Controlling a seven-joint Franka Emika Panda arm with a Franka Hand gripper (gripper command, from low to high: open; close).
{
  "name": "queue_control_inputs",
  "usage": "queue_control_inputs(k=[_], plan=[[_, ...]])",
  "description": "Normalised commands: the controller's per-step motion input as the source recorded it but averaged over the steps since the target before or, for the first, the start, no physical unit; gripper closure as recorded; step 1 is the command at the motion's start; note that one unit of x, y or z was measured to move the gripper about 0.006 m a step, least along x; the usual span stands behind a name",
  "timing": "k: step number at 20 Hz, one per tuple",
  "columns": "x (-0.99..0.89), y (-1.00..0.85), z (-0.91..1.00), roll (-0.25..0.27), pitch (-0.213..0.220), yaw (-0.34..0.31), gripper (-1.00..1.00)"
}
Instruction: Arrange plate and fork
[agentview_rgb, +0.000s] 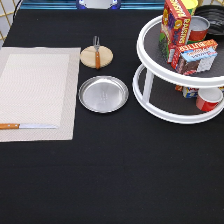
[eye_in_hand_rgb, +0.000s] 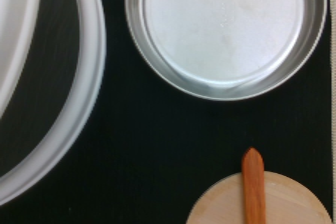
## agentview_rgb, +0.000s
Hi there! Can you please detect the round silver metal plate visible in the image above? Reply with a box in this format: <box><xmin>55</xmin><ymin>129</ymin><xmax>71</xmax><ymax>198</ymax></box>
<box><xmin>79</xmin><ymin>76</ymin><xmax>129</xmax><ymax>113</ymax></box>

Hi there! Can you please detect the wooden handled fork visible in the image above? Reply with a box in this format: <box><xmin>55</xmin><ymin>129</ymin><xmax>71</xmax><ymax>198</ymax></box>
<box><xmin>93</xmin><ymin>36</ymin><xmax>100</xmax><ymax>69</ymax></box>

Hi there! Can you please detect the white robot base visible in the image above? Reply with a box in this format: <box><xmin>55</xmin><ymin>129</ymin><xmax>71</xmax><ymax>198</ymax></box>
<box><xmin>76</xmin><ymin>0</ymin><xmax>121</xmax><ymax>9</ymax></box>

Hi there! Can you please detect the round wooden coaster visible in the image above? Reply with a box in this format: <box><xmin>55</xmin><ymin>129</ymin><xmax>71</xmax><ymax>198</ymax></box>
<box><xmin>80</xmin><ymin>46</ymin><xmax>113</xmax><ymax>68</ymax></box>

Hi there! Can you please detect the white two-tier turntable shelf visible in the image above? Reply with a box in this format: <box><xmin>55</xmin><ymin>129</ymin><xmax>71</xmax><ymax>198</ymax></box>
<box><xmin>132</xmin><ymin>16</ymin><xmax>224</xmax><ymax>124</ymax></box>

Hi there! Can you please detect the beige woven placemat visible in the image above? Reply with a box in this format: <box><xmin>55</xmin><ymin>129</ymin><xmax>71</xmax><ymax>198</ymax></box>
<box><xmin>0</xmin><ymin>47</ymin><xmax>80</xmax><ymax>142</ymax></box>

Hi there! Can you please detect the small colourful box lower tier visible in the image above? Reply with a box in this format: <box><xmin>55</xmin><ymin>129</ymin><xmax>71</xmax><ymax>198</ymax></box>
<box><xmin>182</xmin><ymin>87</ymin><xmax>198</xmax><ymax>98</ymax></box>

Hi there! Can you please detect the red white can lower tier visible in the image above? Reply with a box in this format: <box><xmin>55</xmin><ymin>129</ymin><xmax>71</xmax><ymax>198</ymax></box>
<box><xmin>196</xmin><ymin>88</ymin><xmax>223</xmax><ymax>112</ymax></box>

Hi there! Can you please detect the brownie mix box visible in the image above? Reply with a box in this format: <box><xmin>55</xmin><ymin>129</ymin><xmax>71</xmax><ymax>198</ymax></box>
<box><xmin>175</xmin><ymin>47</ymin><xmax>217</xmax><ymax>75</ymax></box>

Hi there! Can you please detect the red raisins box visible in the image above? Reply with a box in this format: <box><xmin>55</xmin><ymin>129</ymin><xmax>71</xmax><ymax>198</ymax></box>
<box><xmin>159</xmin><ymin>0</ymin><xmax>191</xmax><ymax>63</ymax></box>

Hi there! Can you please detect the red butter box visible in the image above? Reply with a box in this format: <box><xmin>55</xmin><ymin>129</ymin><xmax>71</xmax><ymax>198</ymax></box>
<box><xmin>171</xmin><ymin>39</ymin><xmax>218</xmax><ymax>68</ymax></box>

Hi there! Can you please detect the red can upper tier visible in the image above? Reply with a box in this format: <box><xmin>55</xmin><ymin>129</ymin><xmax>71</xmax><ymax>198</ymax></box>
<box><xmin>188</xmin><ymin>16</ymin><xmax>210</xmax><ymax>42</ymax></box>

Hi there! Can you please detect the black bowl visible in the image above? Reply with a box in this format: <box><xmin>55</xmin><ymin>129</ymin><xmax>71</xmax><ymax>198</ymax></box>
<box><xmin>195</xmin><ymin>5</ymin><xmax>224</xmax><ymax>36</ymax></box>

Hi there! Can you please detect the wooden handled knife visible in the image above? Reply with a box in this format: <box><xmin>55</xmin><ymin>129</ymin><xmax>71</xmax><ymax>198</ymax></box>
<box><xmin>0</xmin><ymin>123</ymin><xmax>57</xmax><ymax>130</ymax></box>

